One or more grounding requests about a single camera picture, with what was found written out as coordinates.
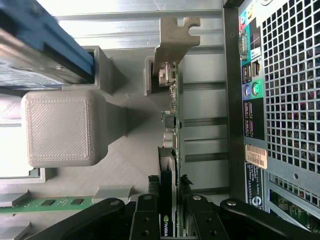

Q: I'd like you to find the grey printed parts rack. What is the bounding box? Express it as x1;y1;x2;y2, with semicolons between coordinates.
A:
0;46;161;240

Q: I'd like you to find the green motherboard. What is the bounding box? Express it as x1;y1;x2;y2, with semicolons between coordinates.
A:
271;191;320;226

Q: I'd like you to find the open black PC case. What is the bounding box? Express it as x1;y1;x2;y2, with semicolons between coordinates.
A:
221;0;320;232

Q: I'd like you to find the tan service tag sticker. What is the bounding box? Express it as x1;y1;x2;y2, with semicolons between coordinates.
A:
244;143;269;170

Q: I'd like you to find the hard disk in blue frame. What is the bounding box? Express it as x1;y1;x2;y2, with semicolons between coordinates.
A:
0;0;95;88

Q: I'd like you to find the green RAM stick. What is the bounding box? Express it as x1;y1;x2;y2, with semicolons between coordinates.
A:
0;196;97;215

